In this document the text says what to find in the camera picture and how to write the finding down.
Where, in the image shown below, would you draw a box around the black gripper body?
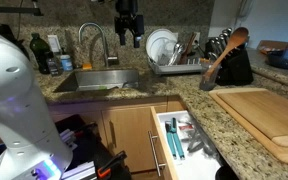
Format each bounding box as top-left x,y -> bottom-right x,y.
114,14 -> 146,37

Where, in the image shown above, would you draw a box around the light wooden kitchen drawer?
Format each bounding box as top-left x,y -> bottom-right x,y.
149,105 -> 223,180

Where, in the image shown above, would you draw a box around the large white plate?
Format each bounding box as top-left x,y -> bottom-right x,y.
145,28 -> 178,64

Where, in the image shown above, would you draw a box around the curved steel kitchen faucet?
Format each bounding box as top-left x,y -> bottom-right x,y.
78,22 -> 120,68

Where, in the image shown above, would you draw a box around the small white plate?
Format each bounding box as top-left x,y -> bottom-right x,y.
150,35 -> 178,65

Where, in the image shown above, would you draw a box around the metal utensils in rack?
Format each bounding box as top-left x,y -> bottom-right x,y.
167,31 -> 198,66

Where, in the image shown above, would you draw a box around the orange sponge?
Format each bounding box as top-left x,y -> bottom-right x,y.
81,62 -> 94,71

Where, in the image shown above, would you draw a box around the stainless steel sink basin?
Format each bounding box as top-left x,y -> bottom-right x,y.
53,68 -> 140,94

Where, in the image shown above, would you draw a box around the grey dish drying rack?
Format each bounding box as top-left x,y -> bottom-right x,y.
147,55 -> 208,76

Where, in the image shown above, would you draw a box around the blue lidded jar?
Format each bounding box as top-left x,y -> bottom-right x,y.
59,54 -> 74,72

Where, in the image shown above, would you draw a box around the small dark bottle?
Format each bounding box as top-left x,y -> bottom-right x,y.
45,50 -> 62,77

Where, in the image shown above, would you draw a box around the clear glass utensil cup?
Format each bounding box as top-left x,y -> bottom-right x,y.
199,63 -> 221,92

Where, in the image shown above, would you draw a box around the dark green glass bottle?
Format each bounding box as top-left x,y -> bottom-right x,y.
29,32 -> 52,75

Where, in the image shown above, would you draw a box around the long wooden spoon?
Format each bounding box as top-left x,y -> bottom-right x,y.
205,26 -> 250,81

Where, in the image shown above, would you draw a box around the wooden cabinet door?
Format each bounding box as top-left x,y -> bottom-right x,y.
100,103 -> 168,174

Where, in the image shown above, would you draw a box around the red and white packet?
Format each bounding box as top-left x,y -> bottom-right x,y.
178,122 -> 195,132

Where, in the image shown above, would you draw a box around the black knife block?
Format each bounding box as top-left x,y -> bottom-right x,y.
204,39 -> 254,87

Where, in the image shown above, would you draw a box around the black equipment cart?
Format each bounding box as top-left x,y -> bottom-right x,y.
54,114 -> 132,180

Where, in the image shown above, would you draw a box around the black overhead mounting bar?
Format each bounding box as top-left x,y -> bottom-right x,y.
0,5 -> 45,17

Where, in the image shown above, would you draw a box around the silver metal tongs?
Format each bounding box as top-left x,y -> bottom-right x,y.
187,129 -> 219,156

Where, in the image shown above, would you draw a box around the black and orange clamp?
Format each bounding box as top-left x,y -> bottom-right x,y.
96,150 -> 128,180

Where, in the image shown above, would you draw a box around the brown wooden tray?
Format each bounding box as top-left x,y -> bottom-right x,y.
256,39 -> 288,56

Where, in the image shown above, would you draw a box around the large wooden cutting board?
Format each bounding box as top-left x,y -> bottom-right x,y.
208,87 -> 288,167

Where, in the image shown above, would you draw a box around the small wooden cutting board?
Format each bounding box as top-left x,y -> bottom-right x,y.
216,89 -> 288,149

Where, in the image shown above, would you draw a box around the dark blue bowl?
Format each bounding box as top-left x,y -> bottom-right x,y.
266,43 -> 288,71

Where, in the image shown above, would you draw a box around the black round container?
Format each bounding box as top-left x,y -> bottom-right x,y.
215,165 -> 240,180

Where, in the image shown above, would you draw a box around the white wall outlet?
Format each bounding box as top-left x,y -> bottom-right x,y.
193,31 -> 201,45

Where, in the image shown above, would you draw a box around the white wall switch plate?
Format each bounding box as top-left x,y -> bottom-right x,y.
47,34 -> 62,54

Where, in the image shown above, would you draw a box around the dark cabinet door handle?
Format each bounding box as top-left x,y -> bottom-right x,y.
108,120 -> 117,149

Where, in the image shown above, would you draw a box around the teal handled kitchen tool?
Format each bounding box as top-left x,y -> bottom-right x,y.
164,121 -> 178,159
170,117 -> 186,160

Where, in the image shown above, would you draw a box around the silver drawer handle bar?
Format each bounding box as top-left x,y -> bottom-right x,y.
147,130 -> 167,178

